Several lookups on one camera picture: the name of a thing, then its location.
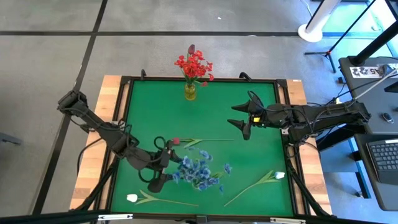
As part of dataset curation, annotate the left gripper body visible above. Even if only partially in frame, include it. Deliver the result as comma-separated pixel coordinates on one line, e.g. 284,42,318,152
151,147,173,180

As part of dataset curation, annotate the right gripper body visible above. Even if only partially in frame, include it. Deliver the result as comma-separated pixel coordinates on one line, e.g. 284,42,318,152
248,104,284,128

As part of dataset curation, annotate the blue artificial flower bunch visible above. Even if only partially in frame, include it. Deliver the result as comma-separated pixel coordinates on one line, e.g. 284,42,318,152
172,146,233,193

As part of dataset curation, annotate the red artificial flower bunch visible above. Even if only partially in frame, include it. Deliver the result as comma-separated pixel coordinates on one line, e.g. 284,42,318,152
174,49,215,88

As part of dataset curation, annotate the yellow glass vase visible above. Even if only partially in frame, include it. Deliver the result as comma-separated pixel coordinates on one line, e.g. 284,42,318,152
185,83,197,101

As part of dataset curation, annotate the white artificial tulip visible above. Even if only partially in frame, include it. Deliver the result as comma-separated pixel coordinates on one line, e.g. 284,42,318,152
126,189,200,208
223,170,286,208

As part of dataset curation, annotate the green table mat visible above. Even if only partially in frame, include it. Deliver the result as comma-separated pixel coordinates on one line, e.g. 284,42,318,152
110,79,295,217

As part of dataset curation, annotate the black tripod stand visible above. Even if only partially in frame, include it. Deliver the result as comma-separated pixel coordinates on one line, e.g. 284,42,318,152
303,0,379,74

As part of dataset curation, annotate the white pole stand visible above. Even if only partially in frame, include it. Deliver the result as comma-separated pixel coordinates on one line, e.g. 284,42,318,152
297,0,343,44

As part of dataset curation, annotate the white paper label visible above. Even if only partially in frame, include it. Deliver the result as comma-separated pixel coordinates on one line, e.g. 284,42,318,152
349,65,382,78

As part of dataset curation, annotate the black desk with keyboard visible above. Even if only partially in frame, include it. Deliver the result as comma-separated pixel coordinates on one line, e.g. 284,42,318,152
353,133,398,212

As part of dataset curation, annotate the black keyboard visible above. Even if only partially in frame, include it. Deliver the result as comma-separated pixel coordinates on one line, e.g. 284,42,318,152
366,139,398,186

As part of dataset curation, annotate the black metal pole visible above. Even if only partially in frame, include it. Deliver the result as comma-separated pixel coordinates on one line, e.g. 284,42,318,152
348,27,398,67

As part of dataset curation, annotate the silver aluminium bracket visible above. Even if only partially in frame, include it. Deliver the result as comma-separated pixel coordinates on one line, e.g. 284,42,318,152
98,213,134,222
269,217,307,224

